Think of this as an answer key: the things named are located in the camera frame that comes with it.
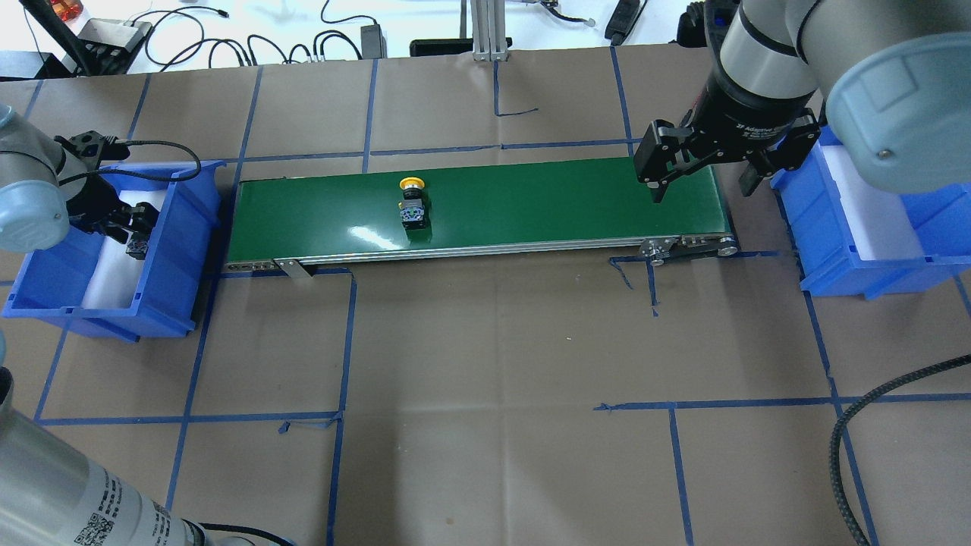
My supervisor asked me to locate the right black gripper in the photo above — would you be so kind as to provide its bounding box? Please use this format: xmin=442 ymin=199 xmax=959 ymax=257
xmin=633 ymin=72 xmax=822 ymax=203

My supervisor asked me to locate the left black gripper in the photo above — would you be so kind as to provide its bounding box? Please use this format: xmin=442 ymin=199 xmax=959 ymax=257
xmin=64 ymin=175 xmax=159 ymax=244

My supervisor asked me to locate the yellow push button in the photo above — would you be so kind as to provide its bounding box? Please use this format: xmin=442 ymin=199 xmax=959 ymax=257
xmin=399 ymin=177 xmax=429 ymax=231

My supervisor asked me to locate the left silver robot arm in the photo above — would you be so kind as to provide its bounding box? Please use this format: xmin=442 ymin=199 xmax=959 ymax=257
xmin=2 ymin=105 xmax=278 ymax=545

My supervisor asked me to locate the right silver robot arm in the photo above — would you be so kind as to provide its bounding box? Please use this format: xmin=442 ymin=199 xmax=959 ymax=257
xmin=634 ymin=1 xmax=970 ymax=202

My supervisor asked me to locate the white foam pad left bin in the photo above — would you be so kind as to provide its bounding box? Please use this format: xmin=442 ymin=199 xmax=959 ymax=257
xmin=80 ymin=237 xmax=146 ymax=309

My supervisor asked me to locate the white foam pad bin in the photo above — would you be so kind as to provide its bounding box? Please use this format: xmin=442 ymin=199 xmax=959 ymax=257
xmin=80 ymin=237 xmax=146 ymax=309
xmin=822 ymin=146 xmax=925 ymax=262

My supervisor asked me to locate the left blue plastic bin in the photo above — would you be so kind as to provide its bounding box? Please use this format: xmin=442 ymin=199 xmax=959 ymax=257
xmin=2 ymin=160 xmax=223 ymax=343

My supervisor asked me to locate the blue plastic bin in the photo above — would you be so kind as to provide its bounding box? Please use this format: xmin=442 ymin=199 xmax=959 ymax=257
xmin=771 ymin=129 xmax=970 ymax=300
xmin=2 ymin=160 xmax=223 ymax=343

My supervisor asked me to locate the green conveyor belt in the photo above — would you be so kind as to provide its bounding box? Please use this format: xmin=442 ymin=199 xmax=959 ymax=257
xmin=223 ymin=158 xmax=741 ymax=275

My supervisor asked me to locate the right blue plastic bin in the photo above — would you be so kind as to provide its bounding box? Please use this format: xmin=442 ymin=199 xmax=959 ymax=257
xmin=771 ymin=129 xmax=970 ymax=300

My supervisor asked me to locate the white foam pad right bin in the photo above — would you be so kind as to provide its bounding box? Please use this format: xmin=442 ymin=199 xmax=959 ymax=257
xmin=822 ymin=146 xmax=925 ymax=262

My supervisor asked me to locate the black power adapter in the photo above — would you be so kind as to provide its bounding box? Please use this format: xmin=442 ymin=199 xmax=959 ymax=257
xmin=360 ymin=24 xmax=388 ymax=59

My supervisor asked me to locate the black blue switch block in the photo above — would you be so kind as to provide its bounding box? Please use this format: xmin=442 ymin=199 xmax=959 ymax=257
xmin=125 ymin=233 xmax=150 ymax=262

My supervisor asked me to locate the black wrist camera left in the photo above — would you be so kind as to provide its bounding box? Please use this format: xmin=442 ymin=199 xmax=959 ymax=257
xmin=53 ymin=130 xmax=130 ymax=166

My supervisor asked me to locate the aluminium frame post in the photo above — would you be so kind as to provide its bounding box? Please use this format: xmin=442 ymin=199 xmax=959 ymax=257
xmin=470 ymin=0 xmax=509 ymax=62

